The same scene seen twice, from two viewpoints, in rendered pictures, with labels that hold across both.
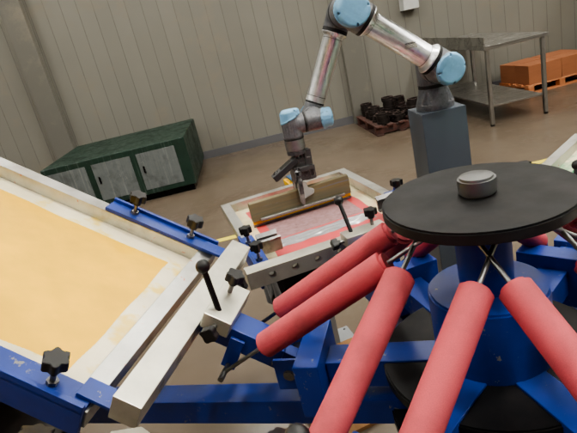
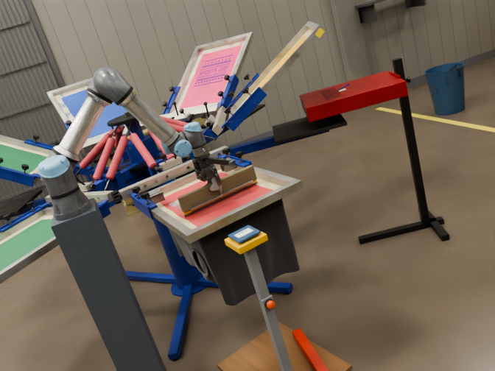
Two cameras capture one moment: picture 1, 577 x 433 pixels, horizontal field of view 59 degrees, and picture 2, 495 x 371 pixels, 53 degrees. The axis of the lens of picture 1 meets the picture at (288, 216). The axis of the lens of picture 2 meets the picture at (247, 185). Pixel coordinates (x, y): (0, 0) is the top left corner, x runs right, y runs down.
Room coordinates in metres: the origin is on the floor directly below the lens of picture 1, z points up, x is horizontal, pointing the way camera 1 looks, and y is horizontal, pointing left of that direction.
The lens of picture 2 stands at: (4.14, -0.40, 1.78)
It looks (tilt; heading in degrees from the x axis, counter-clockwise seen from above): 19 degrees down; 168
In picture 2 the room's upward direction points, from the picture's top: 17 degrees counter-clockwise
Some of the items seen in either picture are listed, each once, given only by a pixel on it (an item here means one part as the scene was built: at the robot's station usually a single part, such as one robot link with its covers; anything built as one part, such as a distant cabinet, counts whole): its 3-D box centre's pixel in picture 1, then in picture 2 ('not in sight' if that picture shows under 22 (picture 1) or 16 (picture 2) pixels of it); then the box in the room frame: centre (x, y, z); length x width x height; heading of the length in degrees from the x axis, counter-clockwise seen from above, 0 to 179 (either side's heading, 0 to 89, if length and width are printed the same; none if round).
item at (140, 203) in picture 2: not in sight; (145, 205); (1.62, -0.41, 0.97); 0.30 x 0.05 x 0.07; 12
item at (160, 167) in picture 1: (132, 166); not in sight; (7.06, 1.93, 0.34); 1.79 x 1.58 x 0.68; 91
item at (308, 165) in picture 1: (300, 165); (205, 166); (1.90, -0.09, 1.14); 0.09 x 0.08 x 0.12; 102
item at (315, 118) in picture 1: (316, 118); (175, 143); (1.92, -0.19, 1.29); 0.11 x 0.11 x 0.08; 4
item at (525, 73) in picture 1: (545, 70); not in sight; (7.55, -4.20, 0.20); 1.13 x 0.82 x 0.39; 91
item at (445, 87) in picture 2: not in sight; (448, 87); (-0.73, 3.21, 0.27); 0.47 x 0.43 x 0.55; 13
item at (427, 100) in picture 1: (434, 94); (68, 201); (2.07, -0.69, 1.25); 0.15 x 0.15 x 0.10
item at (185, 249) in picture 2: not in sight; (195, 247); (1.89, -0.26, 0.77); 0.46 x 0.09 x 0.36; 12
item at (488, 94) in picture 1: (479, 70); not in sight; (6.92, -2.96, 0.52); 2.02 x 0.77 x 1.04; 1
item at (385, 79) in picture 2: not in sight; (350, 95); (1.21, 1.04, 1.06); 0.61 x 0.46 x 0.12; 72
